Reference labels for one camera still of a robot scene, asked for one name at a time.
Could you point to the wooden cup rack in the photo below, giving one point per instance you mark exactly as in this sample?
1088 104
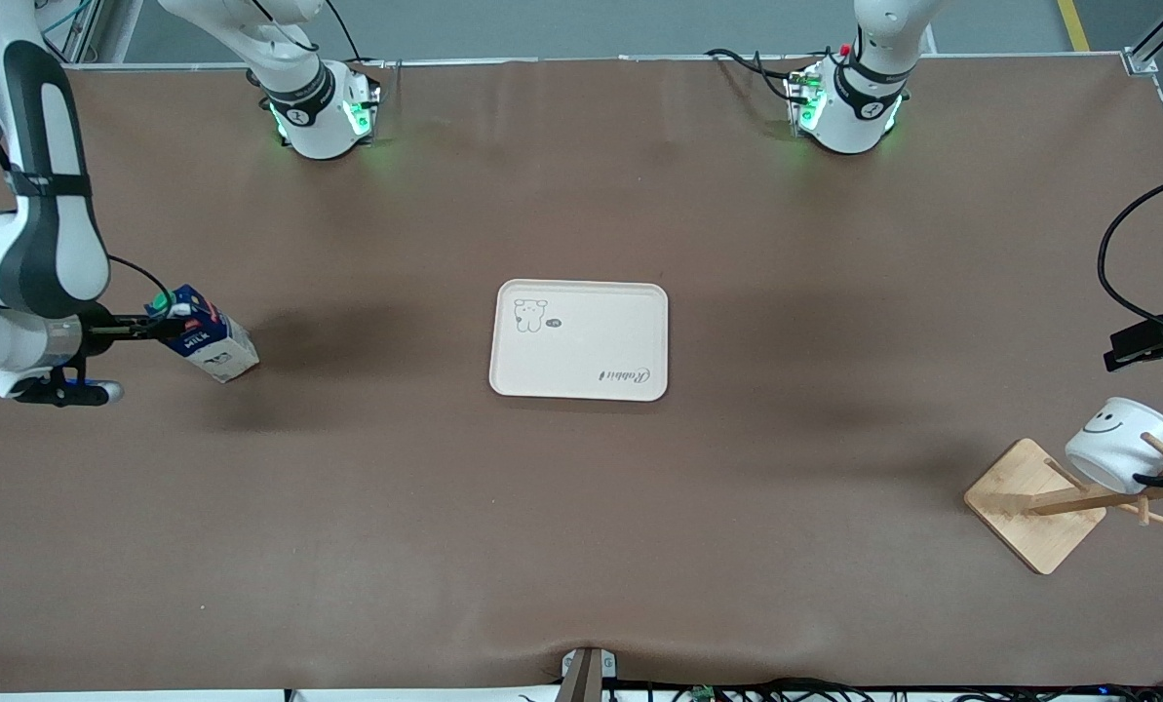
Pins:
1029 517

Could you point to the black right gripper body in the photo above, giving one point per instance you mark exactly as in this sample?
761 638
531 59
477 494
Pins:
101 330

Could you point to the brown table mat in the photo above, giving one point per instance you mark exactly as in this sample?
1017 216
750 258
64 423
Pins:
396 507

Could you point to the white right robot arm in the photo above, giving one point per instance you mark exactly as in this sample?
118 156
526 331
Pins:
50 244

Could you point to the small green circuit board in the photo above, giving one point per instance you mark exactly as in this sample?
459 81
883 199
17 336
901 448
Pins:
704 693

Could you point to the aluminium frame post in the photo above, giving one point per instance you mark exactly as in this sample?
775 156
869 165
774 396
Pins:
94 29
1161 39

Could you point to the cream plastic tray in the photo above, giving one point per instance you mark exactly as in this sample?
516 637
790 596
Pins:
591 351

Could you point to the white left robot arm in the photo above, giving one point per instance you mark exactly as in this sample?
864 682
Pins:
849 112

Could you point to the blue white milk carton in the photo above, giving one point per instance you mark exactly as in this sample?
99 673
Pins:
213 346

